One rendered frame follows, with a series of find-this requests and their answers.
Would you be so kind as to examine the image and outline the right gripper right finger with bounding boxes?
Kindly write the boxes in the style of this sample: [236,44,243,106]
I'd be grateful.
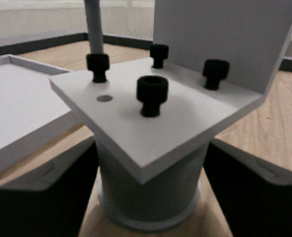
[203,137,292,237]

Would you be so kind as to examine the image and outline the white shallow tray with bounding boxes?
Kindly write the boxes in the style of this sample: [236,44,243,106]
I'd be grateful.
[0,54,80,173]

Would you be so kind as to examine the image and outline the grey cylinder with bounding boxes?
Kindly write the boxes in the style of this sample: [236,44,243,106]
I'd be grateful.
[95,136,215,234]

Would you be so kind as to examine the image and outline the black screw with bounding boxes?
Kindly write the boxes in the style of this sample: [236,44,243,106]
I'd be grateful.
[136,75,170,118]
[86,53,110,83]
[202,59,230,91]
[149,44,169,69]

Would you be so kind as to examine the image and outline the white bracket with holes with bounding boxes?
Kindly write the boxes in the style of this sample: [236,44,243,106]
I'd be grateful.
[48,0,292,185]

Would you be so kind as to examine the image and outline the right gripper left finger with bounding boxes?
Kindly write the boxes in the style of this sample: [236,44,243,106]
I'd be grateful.
[0,135,99,237]

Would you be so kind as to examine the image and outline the red screwdriver handle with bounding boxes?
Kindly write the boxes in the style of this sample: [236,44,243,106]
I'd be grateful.
[84,0,104,54]

